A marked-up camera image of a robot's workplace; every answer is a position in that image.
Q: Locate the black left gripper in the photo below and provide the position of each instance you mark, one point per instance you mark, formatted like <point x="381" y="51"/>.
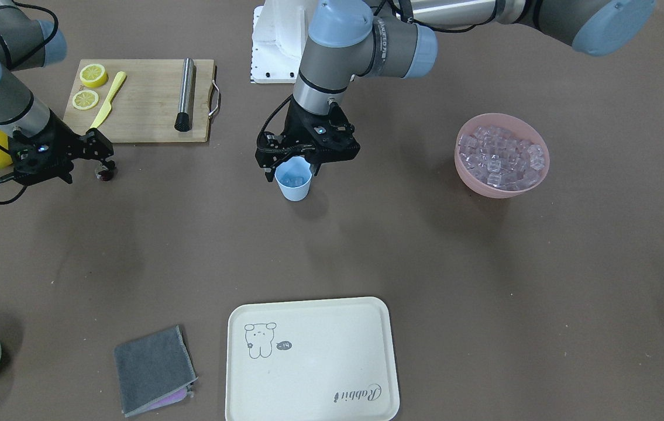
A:
<point x="293" y="130"/>

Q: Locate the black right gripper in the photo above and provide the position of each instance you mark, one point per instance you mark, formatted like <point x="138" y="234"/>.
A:
<point x="72" y="145"/>

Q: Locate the dark cherries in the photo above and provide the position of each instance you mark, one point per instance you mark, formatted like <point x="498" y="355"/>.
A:
<point x="106" y="171"/>

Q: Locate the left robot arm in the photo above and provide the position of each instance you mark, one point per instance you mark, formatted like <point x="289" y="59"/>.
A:
<point x="347" y="39"/>

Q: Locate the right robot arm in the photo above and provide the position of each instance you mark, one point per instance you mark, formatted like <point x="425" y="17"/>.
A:
<point x="25" y="43"/>

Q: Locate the light blue plastic cup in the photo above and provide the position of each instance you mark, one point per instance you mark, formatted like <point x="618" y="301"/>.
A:
<point x="294" y="178"/>

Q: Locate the pink bowl of ice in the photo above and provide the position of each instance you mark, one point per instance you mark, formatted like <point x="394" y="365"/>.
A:
<point x="500" y="156"/>

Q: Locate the yellow plastic knife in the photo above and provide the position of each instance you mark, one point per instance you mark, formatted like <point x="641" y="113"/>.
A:
<point x="107" y="107"/>

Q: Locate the bamboo cutting board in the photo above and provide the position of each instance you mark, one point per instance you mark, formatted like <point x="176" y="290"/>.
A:
<point x="145" y="108"/>

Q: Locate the lemon half lower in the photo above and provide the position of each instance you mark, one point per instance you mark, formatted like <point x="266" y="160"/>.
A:
<point x="85" y="100"/>

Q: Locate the lemon half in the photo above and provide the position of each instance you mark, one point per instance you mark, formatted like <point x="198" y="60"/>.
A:
<point x="85" y="100"/>
<point x="93" y="75"/>

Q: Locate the steel muddler black tip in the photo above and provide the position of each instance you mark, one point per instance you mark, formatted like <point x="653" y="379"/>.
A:
<point x="183" y="119"/>

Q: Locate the lemon half upper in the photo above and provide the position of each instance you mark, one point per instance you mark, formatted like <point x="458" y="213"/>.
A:
<point x="93" y="75"/>

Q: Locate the cream rabbit serving tray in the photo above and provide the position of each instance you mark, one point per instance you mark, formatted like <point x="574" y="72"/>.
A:
<point x="321" y="359"/>

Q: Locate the grey folded cloth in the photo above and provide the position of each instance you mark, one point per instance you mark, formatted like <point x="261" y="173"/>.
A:
<point x="153" y="371"/>

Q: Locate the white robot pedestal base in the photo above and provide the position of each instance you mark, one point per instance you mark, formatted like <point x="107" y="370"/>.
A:
<point x="279" y="33"/>

